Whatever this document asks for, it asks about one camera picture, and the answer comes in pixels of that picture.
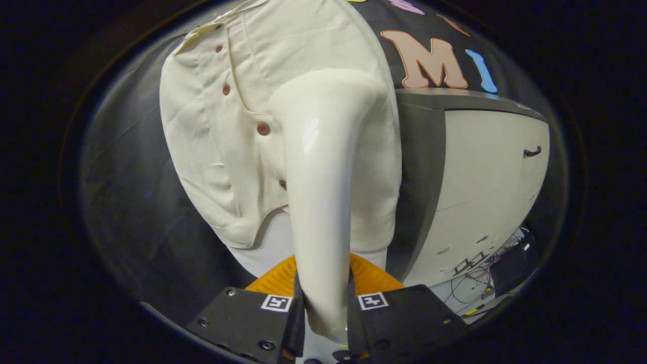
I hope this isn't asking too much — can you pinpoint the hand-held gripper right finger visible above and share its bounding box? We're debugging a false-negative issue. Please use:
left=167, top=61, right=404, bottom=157
left=346, top=253, right=468, bottom=362

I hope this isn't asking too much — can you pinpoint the white ironing board pad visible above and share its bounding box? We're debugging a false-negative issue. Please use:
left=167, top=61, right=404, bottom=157
left=227, top=210, right=389, bottom=279

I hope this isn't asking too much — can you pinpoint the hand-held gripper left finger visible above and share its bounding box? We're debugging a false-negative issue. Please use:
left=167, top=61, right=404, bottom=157
left=186, top=254, right=306, bottom=364

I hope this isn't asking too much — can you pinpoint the black electronics box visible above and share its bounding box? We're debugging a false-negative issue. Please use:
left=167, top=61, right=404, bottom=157
left=490, top=243, right=531, bottom=296

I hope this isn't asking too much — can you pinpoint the black backdrop cloth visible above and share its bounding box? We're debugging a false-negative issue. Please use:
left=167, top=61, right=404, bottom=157
left=81, top=0, right=551, bottom=314

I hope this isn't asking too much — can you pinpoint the white garment steamer head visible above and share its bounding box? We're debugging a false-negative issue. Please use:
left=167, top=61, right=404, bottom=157
left=269, top=68, right=389, bottom=342

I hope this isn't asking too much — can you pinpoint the bundle of thin cables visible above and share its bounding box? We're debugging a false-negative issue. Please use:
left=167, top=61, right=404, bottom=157
left=450, top=227, right=531, bottom=314

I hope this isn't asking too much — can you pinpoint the cream button shirt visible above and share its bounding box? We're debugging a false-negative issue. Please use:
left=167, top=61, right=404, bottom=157
left=159, top=0, right=402, bottom=253

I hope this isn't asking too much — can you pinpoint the grey and cream cabinet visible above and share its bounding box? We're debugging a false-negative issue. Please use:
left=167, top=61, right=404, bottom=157
left=387, top=88, right=550, bottom=288

